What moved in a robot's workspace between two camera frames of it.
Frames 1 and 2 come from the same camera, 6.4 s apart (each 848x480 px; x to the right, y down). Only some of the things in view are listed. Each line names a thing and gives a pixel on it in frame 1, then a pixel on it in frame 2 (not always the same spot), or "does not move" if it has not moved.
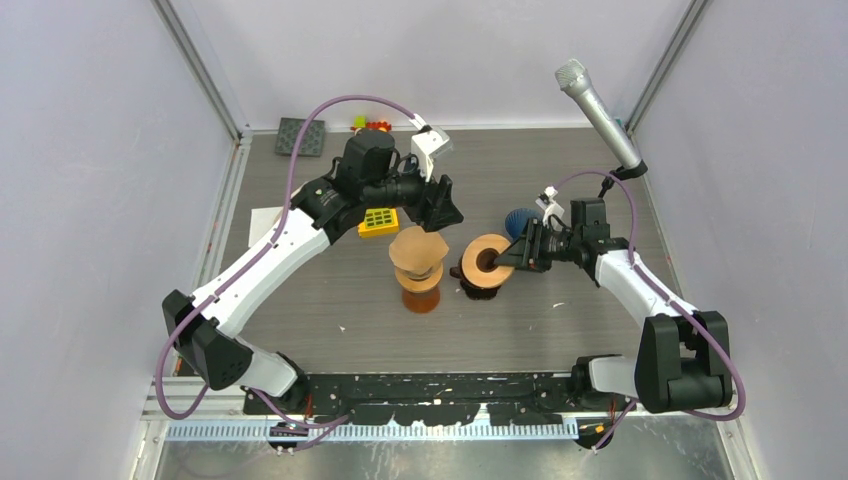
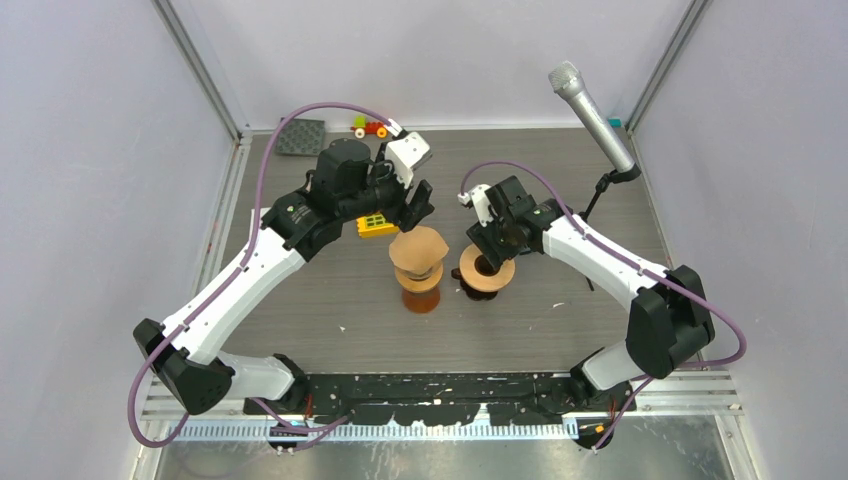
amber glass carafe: x=420 y=302 does not move
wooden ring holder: x=418 y=282 does not move
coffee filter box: x=261 y=219 does not move
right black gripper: x=527 y=253 -> x=483 y=238
